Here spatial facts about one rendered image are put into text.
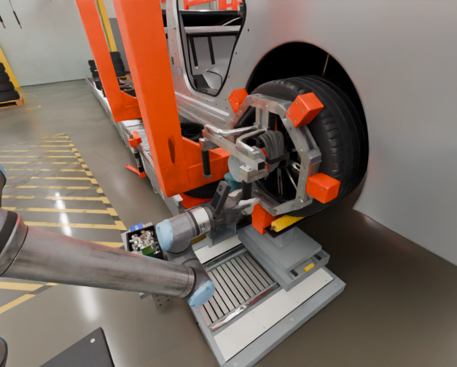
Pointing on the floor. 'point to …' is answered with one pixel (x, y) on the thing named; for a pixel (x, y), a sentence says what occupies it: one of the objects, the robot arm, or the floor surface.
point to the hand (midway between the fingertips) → (251, 193)
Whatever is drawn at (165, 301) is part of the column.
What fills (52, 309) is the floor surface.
